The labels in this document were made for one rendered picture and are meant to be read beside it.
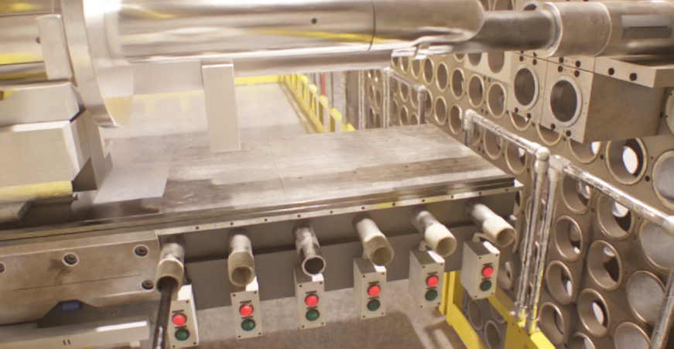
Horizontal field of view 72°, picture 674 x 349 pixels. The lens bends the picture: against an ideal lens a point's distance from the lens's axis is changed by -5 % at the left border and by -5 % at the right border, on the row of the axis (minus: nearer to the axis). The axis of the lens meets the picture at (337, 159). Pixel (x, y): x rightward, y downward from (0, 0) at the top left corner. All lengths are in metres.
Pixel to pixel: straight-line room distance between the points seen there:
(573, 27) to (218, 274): 1.27
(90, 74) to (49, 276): 0.72
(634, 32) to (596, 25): 0.15
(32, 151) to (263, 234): 0.60
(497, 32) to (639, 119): 0.93
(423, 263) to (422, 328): 1.02
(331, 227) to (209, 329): 1.21
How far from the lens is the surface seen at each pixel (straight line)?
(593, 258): 2.84
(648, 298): 2.72
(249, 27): 0.99
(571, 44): 1.69
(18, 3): 1.03
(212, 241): 1.36
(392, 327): 2.37
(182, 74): 1.31
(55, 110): 1.31
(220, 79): 1.29
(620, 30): 1.79
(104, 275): 1.45
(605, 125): 2.17
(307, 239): 1.26
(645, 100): 2.28
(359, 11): 1.03
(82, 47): 0.89
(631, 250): 2.58
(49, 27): 0.89
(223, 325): 2.46
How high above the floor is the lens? 1.51
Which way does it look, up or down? 20 degrees down
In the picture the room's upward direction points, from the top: 1 degrees counter-clockwise
